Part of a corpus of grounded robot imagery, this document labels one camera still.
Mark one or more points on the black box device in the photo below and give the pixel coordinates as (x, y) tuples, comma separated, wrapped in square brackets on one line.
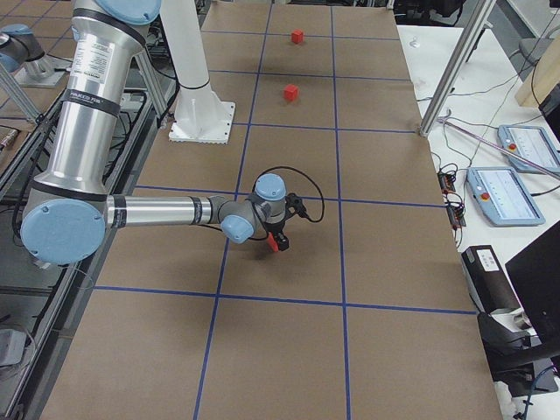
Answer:
[(488, 285)]

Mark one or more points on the teach pendant tablet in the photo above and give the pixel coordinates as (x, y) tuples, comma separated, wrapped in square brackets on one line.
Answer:
[(532, 143), (503, 198)]

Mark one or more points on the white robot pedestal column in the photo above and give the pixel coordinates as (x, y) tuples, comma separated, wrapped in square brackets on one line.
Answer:
[(182, 29)]

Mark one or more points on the near teach pendant tablet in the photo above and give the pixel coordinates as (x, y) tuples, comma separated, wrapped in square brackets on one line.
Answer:
[(503, 198)]

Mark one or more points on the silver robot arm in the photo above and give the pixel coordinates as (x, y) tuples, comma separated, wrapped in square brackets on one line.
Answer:
[(23, 56), (69, 209)]

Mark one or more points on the far teach pendant tablet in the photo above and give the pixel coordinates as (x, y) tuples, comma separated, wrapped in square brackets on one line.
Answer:
[(532, 143)]

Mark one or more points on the red block placed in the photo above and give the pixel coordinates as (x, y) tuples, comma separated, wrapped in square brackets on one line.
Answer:
[(290, 92), (297, 36), (272, 242)]

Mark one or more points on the aluminium frame post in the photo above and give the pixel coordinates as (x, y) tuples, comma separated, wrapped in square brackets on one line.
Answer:
[(458, 57)]

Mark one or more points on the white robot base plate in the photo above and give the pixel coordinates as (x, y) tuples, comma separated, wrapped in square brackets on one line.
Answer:
[(209, 124)]

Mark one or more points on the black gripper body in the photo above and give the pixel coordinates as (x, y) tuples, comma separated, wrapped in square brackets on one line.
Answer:
[(275, 227)]

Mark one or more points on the brown paper table mat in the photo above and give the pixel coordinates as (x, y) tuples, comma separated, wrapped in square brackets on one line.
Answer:
[(347, 302)]

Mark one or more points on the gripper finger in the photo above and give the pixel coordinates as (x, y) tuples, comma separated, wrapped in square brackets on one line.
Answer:
[(282, 242)]

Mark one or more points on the aluminium side frame rack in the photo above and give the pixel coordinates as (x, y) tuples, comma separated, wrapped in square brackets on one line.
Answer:
[(46, 305)]

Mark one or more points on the black monitor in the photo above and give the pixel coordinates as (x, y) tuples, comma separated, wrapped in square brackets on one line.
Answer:
[(534, 273)]

